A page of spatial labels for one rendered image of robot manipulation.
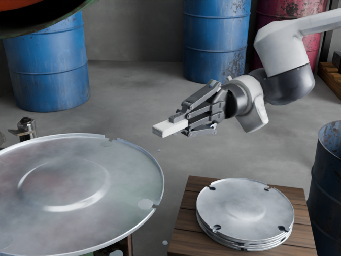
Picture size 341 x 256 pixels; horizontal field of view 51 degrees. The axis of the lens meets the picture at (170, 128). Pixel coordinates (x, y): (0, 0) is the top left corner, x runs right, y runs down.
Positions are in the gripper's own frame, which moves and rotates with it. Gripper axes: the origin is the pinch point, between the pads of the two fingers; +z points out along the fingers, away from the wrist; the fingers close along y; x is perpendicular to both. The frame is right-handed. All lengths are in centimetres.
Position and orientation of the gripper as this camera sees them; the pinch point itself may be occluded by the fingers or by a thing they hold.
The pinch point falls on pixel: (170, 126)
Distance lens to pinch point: 70.3
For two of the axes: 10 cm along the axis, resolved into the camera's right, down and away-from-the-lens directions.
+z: -7.2, 3.2, -6.1
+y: 0.2, -8.8, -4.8
